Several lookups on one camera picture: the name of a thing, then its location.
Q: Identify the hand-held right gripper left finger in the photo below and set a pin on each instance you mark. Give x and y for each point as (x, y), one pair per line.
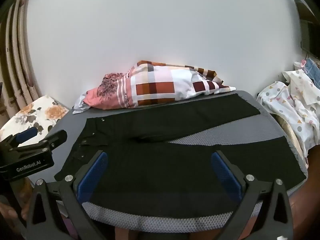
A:
(93, 172)

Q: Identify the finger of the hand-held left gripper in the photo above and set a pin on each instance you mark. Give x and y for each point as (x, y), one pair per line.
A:
(53, 140)
(26, 135)

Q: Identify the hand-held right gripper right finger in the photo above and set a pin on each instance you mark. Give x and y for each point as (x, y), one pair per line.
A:
(225, 173)

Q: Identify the black pants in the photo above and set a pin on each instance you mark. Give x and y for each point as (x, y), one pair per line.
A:
(162, 170)

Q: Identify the floral print cushion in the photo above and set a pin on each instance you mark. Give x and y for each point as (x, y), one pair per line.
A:
(47, 110)

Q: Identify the grey mesh mat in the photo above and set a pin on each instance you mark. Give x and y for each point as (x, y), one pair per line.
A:
(212, 135)

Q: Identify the light grey cloth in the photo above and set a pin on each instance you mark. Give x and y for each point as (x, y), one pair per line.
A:
(79, 106)

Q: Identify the pink floral pillow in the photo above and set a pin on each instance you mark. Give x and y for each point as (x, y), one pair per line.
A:
(105, 90)

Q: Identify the beige cloth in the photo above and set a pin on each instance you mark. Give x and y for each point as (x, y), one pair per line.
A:
(290, 135)

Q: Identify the beige patterned curtain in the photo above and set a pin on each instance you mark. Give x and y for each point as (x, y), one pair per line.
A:
(20, 55)

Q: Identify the polka dot white cloth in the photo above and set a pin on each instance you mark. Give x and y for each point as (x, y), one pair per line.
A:
(282, 100)

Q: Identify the plaid quilt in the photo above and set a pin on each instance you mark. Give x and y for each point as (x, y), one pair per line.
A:
(160, 87)

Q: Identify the white cup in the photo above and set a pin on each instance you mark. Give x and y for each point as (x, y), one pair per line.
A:
(298, 65)

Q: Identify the blue jeans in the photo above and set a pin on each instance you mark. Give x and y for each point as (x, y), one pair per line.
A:
(313, 70)

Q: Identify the dark wall screen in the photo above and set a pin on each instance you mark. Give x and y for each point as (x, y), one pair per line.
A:
(310, 37)

